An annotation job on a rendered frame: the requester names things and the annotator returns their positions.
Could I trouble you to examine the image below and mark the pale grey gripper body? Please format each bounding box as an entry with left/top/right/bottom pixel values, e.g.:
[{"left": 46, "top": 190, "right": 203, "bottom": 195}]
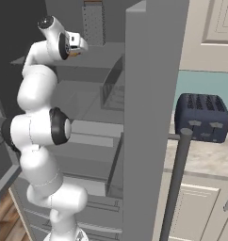
[{"left": 70, "top": 37, "right": 90, "bottom": 55}]

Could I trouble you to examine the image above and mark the grey fridge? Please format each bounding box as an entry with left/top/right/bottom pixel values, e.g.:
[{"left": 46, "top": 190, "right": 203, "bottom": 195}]
[{"left": 8, "top": 0, "right": 126, "bottom": 241}]

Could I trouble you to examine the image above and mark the clear fridge bin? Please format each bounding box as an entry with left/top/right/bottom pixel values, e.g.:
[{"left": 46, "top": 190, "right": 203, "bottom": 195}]
[{"left": 99, "top": 54, "right": 125, "bottom": 112}]

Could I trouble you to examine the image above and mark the grey fridge drawer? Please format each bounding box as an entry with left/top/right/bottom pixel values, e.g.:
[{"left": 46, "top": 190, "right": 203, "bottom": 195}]
[{"left": 105, "top": 131, "right": 125, "bottom": 200}]

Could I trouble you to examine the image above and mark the metal cheese grater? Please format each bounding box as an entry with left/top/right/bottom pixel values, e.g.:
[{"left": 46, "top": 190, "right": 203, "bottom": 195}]
[{"left": 82, "top": 0, "right": 106, "bottom": 47}]

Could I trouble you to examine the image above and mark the dark blue toaster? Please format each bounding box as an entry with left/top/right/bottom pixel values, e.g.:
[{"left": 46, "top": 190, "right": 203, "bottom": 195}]
[{"left": 173, "top": 92, "right": 228, "bottom": 144}]

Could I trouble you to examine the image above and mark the beige wall cupboard door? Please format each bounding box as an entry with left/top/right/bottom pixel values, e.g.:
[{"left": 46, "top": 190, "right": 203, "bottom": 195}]
[{"left": 179, "top": 0, "right": 228, "bottom": 73}]

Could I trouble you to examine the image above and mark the grey fridge door handle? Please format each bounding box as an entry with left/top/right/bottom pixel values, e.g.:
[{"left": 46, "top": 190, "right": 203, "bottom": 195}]
[{"left": 158, "top": 127, "right": 194, "bottom": 241}]

